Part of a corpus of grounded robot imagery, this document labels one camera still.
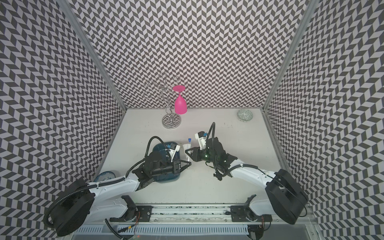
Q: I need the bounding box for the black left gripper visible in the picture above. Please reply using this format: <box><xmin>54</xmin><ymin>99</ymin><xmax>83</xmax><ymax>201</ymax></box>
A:
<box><xmin>151</xmin><ymin>158</ymin><xmax>192</xmax><ymax>176</ymax></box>

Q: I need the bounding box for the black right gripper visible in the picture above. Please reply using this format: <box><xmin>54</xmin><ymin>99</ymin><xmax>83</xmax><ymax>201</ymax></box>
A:
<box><xmin>184</xmin><ymin>146</ymin><xmax>218</xmax><ymax>164</ymax></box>

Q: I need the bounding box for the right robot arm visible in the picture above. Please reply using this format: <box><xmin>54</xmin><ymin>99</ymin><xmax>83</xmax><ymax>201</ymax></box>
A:
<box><xmin>185</xmin><ymin>138</ymin><xmax>308</xmax><ymax>225</ymax></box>

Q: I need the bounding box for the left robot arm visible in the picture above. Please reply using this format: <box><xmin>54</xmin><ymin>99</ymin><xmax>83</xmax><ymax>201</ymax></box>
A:
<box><xmin>43</xmin><ymin>152</ymin><xmax>192</xmax><ymax>237</ymax></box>

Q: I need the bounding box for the teal plastic water tub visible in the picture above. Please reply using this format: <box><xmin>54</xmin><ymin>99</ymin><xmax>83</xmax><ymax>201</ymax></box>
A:
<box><xmin>153</xmin><ymin>142</ymin><xmax>180</xmax><ymax>183</ymax></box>

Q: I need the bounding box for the chrome glass rack stand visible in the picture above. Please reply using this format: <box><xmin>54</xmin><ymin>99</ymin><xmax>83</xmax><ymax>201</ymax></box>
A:
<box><xmin>144</xmin><ymin>73</ymin><xmax>182</xmax><ymax>130</ymax></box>

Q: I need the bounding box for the pink plastic wine glass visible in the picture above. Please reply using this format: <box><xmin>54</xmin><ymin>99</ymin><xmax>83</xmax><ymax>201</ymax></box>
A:
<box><xmin>173</xmin><ymin>85</ymin><xmax>188</xmax><ymax>115</ymax></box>

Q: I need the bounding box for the patterned ceramic bowl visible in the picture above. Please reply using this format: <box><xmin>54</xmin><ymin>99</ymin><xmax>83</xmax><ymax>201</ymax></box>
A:
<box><xmin>237</xmin><ymin>109</ymin><xmax>254</xmax><ymax>122</ymax></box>

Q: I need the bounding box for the blue patterned plate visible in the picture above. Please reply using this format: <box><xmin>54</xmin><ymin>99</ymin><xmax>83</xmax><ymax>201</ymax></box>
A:
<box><xmin>94</xmin><ymin>171</ymin><xmax>116</xmax><ymax>182</ymax></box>

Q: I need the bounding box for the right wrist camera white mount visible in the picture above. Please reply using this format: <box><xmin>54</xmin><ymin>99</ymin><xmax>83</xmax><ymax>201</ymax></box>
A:
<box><xmin>195</xmin><ymin>131</ymin><xmax>208</xmax><ymax>150</ymax></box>

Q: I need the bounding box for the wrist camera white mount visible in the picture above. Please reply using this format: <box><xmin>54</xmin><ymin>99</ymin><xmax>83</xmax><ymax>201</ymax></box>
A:
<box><xmin>195</xmin><ymin>131</ymin><xmax>208</xmax><ymax>150</ymax></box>
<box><xmin>167</xmin><ymin>142</ymin><xmax>180</xmax><ymax>162</ymax></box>

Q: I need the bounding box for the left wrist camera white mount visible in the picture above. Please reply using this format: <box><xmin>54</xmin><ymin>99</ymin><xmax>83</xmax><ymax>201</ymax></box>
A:
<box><xmin>167</xmin><ymin>142</ymin><xmax>180</xmax><ymax>162</ymax></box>

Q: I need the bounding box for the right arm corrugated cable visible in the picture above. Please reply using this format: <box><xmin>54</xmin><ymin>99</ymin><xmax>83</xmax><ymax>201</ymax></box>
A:
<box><xmin>205</xmin><ymin>122</ymin><xmax>217</xmax><ymax>151</ymax></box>

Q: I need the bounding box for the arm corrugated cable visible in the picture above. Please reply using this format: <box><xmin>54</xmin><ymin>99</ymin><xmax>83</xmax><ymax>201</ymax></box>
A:
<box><xmin>205</xmin><ymin>122</ymin><xmax>217</xmax><ymax>151</ymax></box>
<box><xmin>144</xmin><ymin>136</ymin><xmax>169</xmax><ymax>160</ymax></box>

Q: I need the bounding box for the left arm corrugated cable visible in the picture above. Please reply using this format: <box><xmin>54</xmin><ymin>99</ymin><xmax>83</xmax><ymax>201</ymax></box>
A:
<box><xmin>144</xmin><ymin>136</ymin><xmax>169</xmax><ymax>160</ymax></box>

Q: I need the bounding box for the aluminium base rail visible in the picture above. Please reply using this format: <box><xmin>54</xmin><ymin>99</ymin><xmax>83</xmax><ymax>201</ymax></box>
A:
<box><xmin>110</xmin><ymin>203</ymin><xmax>274</xmax><ymax>226</ymax></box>

